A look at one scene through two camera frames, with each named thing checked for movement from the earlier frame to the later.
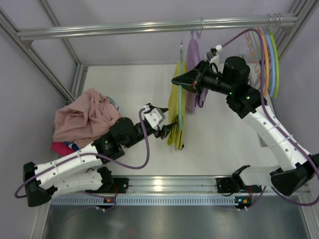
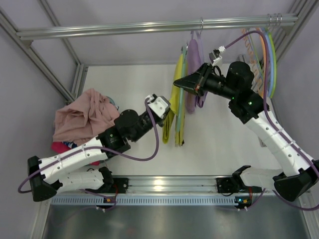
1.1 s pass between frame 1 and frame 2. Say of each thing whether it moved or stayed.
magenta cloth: stayed
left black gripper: moved
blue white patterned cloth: stayed
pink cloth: stayed
